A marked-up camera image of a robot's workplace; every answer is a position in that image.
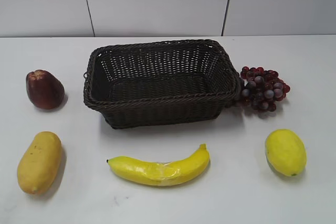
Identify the yellow mango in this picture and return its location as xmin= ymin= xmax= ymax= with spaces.
xmin=17 ymin=131 xmax=62 ymax=195

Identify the purple grape bunch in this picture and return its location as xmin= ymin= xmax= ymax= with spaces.
xmin=233 ymin=66 xmax=290 ymax=112

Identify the black woven wicker basket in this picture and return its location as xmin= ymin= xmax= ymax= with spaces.
xmin=83 ymin=39 xmax=240 ymax=129

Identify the yellow banana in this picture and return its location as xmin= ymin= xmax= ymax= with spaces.
xmin=107 ymin=144 xmax=210 ymax=187

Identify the yellow lemon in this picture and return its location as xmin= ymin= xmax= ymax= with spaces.
xmin=265 ymin=129 xmax=307 ymax=177

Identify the dark red apple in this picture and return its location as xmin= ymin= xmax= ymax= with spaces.
xmin=26 ymin=70 xmax=65 ymax=110

